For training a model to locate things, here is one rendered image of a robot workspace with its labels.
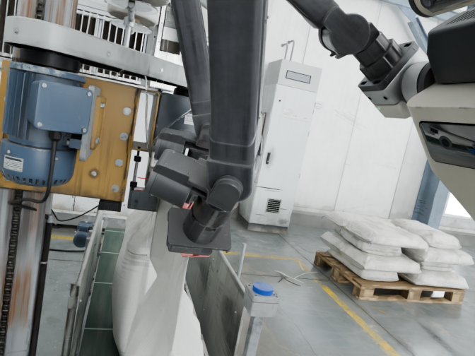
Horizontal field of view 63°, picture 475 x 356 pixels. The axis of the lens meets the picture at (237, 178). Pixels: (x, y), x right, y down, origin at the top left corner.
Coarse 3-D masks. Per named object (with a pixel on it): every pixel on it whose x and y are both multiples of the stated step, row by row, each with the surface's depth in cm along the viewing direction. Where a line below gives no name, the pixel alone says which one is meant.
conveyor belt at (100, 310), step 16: (112, 240) 257; (112, 256) 230; (112, 272) 210; (96, 288) 188; (96, 304) 174; (96, 320) 162; (96, 336) 151; (112, 336) 153; (80, 352) 139; (96, 352) 141; (112, 352) 143
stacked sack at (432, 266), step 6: (420, 264) 369; (426, 264) 367; (432, 264) 369; (438, 264) 371; (444, 264) 373; (450, 264) 376; (432, 270) 370; (438, 270) 372; (444, 270) 374; (450, 270) 376
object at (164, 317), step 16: (160, 208) 110; (160, 224) 110; (160, 240) 111; (160, 256) 111; (176, 256) 75; (160, 272) 104; (176, 272) 73; (160, 288) 97; (176, 288) 71; (144, 304) 94; (160, 304) 89; (176, 304) 69; (144, 320) 86; (160, 320) 80; (176, 320) 68; (192, 320) 90; (128, 336) 96; (144, 336) 81; (160, 336) 75; (176, 336) 77; (192, 336) 82; (128, 352) 83; (144, 352) 75; (160, 352) 72; (176, 352) 72; (192, 352) 77
